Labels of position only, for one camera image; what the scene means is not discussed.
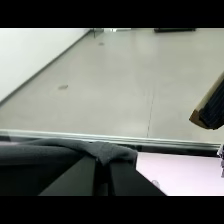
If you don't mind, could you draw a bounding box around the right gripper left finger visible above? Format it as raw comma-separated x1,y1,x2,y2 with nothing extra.
39,155,100,196

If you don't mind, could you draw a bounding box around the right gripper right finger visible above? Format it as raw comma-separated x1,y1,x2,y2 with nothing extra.
108,159,167,196

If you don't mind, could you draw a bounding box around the dark grey garment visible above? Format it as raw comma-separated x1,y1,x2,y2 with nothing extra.
0,137,140,196

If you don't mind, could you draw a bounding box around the silver frame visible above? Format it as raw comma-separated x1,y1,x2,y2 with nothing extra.
0,129,222,158

